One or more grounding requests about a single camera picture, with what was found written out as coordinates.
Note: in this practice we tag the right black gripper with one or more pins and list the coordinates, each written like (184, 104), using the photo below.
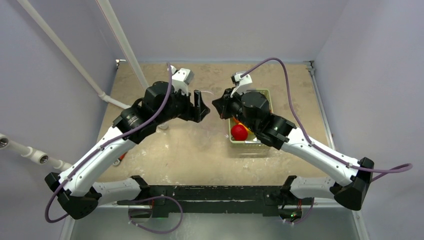
(227, 106)

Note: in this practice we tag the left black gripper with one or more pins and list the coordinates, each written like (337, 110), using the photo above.
(195, 111)

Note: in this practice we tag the red tomato toy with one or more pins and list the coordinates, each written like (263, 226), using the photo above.
(239, 132)

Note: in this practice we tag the clear pink zip bag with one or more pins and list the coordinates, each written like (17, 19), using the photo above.
(207, 92)

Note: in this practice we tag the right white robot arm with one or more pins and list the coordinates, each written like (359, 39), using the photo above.
(348, 178)

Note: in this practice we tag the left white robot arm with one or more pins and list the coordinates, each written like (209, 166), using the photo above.
(77, 189)

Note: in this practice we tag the yellow bell pepper toy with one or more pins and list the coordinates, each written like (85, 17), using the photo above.
(246, 128)

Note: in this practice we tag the light green plastic basket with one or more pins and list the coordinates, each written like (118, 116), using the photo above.
(250, 146)

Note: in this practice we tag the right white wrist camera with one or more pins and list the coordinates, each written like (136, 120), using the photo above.
(242, 83)

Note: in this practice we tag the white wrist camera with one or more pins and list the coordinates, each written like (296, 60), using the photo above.
(180, 80)
(242, 83)

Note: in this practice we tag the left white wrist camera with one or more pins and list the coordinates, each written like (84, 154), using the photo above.
(180, 80)

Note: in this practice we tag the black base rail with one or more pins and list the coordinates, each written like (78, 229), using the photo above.
(267, 200)

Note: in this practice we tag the aluminium frame rail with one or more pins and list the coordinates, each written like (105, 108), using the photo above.
(356, 215)

